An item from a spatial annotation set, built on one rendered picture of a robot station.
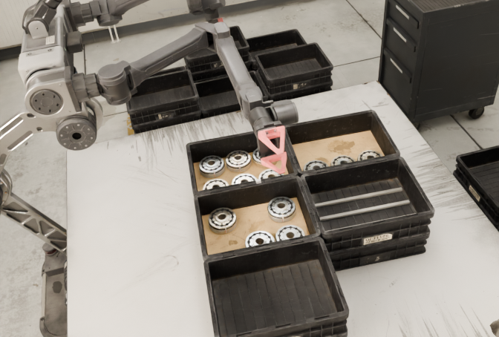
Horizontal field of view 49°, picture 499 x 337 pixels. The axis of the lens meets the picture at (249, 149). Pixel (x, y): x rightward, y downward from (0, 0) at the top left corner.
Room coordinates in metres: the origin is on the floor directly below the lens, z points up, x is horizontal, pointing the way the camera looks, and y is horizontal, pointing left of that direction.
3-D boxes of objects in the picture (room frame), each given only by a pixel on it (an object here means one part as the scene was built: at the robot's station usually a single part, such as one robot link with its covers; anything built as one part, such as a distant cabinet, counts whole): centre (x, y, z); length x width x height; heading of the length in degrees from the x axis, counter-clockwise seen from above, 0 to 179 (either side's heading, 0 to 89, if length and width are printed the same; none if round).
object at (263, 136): (1.01, -0.06, 1.47); 0.09 x 0.07 x 0.07; 12
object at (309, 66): (2.76, -0.31, 0.37); 0.40 x 0.30 x 0.45; 101
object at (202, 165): (1.64, 0.16, 0.86); 0.10 x 0.10 x 0.01
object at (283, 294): (0.98, -0.03, 0.87); 0.40 x 0.30 x 0.11; 96
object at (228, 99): (2.69, 0.08, 0.31); 0.40 x 0.30 x 0.34; 101
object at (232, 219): (1.34, 0.13, 0.86); 0.10 x 0.10 x 0.01
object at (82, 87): (1.39, 0.47, 1.45); 0.09 x 0.08 x 0.12; 11
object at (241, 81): (1.39, 0.01, 1.45); 0.43 x 0.06 x 0.11; 11
